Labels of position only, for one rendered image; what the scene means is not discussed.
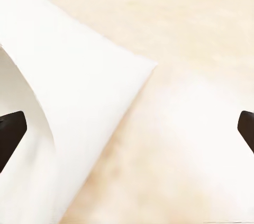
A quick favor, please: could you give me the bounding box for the paper coffee filter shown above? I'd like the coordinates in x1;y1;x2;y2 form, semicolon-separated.
0;0;157;224

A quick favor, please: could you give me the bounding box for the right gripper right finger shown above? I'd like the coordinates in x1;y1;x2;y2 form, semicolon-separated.
237;110;254;153

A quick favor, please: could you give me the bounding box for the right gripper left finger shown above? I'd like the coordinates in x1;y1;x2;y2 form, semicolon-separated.
0;111;28;174

